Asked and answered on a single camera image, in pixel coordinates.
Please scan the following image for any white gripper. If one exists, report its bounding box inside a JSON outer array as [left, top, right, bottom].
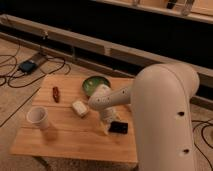
[[99, 107, 120, 135]]

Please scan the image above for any black eraser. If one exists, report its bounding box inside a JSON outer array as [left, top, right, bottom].
[[109, 121, 128, 134]]

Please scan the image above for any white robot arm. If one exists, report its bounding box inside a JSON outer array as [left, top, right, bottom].
[[89, 63, 199, 171]]

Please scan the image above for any white ceramic cup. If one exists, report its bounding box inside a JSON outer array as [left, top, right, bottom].
[[26, 106, 50, 130]]

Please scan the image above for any wooden table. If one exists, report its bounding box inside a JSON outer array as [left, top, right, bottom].
[[10, 75, 137, 163]]

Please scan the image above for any white rectangular block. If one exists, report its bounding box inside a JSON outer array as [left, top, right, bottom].
[[72, 100, 89, 117]]

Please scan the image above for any green bowl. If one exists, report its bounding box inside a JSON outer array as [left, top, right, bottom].
[[82, 76, 111, 97]]

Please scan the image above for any red brown small object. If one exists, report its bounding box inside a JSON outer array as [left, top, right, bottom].
[[52, 87, 60, 103]]

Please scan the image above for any blue black power adapter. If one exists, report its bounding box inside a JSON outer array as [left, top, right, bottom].
[[18, 60, 37, 74]]

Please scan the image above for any black floor cable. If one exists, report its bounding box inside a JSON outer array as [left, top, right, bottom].
[[0, 43, 72, 89]]

